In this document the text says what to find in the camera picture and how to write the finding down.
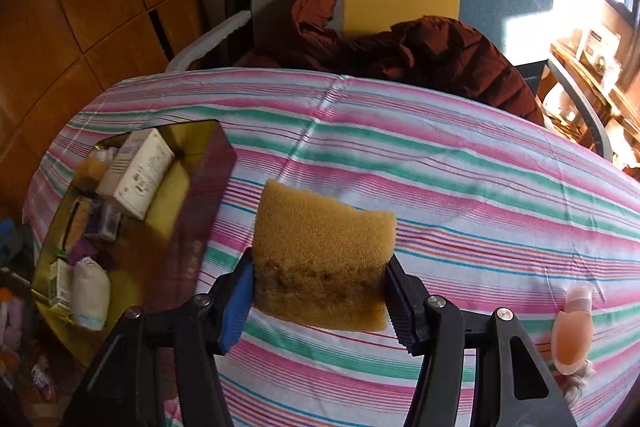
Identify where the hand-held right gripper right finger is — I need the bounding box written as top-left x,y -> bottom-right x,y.
385,253 -> 576,427

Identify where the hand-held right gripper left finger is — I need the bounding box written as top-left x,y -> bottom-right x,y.
60,249 -> 256,427

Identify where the maroon storage box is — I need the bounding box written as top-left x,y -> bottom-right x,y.
30,119 -> 238,368

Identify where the yellow sponge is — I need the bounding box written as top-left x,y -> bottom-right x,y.
248,179 -> 398,333

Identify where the grey sock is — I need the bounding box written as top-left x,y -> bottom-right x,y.
70,257 -> 112,332

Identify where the blue packet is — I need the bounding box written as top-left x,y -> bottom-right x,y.
85,202 -> 123,242

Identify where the purple snack packet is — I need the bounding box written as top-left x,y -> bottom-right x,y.
67,237 -> 98,265

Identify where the white carton box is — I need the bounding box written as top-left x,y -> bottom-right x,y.
95,128 -> 176,221

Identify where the green-ended snack packet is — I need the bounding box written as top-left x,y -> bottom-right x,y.
47,257 -> 76,314

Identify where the small brown box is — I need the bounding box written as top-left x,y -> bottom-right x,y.
75,147 -> 118,192

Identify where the brown down jacket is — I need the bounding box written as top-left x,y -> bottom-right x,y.
240,16 -> 546,128

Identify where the grey chair armrest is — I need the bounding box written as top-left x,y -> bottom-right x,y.
545,57 -> 615,160

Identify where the wooden desk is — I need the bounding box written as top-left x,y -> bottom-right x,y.
550,42 -> 640,168

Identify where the orange cloth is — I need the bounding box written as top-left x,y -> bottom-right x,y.
291,0 -> 346,40

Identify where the white appliance carton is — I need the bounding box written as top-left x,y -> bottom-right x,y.
575,28 -> 622,90

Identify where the wooden wardrobe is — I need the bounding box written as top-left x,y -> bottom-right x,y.
0,0 -> 211,218

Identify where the peach silicone brush with rope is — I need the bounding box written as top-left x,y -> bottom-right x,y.
550,283 -> 597,405

